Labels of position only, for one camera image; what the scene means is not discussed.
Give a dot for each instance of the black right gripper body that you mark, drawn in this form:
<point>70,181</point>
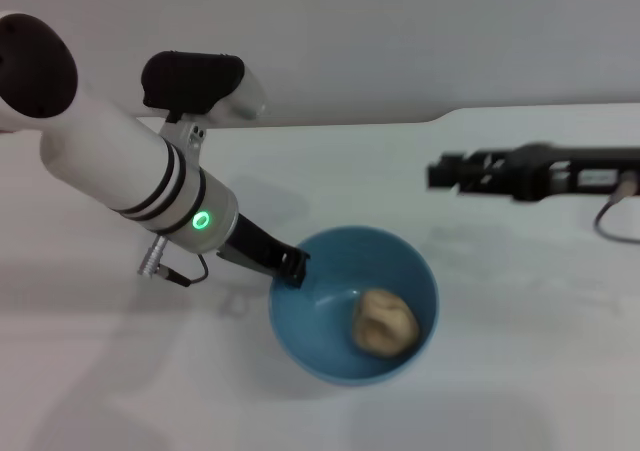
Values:
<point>550,171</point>

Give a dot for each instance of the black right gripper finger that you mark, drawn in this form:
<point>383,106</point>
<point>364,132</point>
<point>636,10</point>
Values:
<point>470,161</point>
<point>445,178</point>

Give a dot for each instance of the blue ceramic bowl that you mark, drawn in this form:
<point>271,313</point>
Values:
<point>320,341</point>

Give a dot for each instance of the beige egg yolk pastry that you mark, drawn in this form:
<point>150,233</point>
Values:
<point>385,323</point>

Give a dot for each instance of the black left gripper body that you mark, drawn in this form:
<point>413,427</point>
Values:
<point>257,251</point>

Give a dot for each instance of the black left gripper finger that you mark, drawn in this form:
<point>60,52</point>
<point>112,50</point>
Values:
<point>296,268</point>

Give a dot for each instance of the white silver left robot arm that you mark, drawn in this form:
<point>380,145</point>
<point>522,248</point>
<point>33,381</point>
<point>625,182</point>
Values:
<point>110,151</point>

